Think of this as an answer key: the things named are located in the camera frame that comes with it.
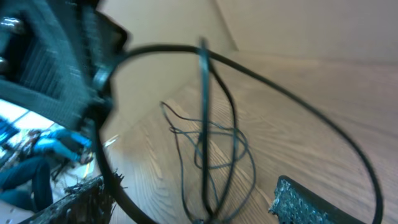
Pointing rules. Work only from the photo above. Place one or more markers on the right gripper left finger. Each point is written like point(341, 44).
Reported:
point(88, 202)

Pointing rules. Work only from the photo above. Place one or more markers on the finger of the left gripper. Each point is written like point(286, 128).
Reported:
point(42, 60)
point(101, 42)

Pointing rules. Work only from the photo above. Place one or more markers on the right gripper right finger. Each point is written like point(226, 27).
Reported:
point(294, 203)

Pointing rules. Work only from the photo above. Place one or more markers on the brown cardboard backdrop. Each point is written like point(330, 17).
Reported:
point(351, 30)

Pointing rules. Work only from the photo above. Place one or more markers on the seated person in blue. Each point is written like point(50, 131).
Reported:
point(27, 185)

